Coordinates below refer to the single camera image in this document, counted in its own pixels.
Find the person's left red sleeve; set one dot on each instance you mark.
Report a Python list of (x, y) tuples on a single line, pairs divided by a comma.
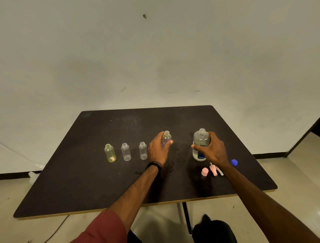
[(102, 227)]

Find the person's right hand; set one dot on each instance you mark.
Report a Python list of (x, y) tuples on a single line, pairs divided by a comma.
[(216, 151)]

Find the large clear bottle blue label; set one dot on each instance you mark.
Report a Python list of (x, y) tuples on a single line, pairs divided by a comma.
[(200, 137)]

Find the black table leg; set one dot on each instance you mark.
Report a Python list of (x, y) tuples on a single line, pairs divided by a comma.
[(187, 217)]

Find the white plastic object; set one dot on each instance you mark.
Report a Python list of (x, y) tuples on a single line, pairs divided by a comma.
[(33, 177)]

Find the pink spray cap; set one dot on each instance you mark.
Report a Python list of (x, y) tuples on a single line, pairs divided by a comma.
[(214, 170)]

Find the small clear bottle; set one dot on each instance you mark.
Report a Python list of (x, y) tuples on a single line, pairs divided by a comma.
[(143, 151), (126, 152)]

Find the person's left forearm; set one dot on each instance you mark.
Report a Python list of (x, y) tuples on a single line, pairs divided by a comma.
[(135, 192)]

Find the small purple tinted bottle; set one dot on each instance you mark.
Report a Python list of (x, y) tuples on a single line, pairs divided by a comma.
[(166, 137)]

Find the blue bottle cap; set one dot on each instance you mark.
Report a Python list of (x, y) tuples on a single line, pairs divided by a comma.
[(234, 162)]

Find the person's right forearm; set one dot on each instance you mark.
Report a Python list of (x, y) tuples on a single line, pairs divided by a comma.
[(262, 200)]

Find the white spray cap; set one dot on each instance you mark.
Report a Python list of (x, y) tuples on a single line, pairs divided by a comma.
[(220, 172)]

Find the black wristband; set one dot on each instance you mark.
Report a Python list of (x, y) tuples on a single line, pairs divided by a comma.
[(154, 164)]

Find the person's left hand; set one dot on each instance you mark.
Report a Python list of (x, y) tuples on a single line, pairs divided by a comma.
[(157, 152)]

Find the person's black trousers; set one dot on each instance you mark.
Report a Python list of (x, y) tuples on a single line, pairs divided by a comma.
[(215, 231)]

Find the dark door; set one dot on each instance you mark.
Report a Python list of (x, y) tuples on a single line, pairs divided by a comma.
[(316, 129)]

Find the small yellow bottle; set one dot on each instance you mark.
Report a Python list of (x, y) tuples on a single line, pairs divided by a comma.
[(110, 154)]

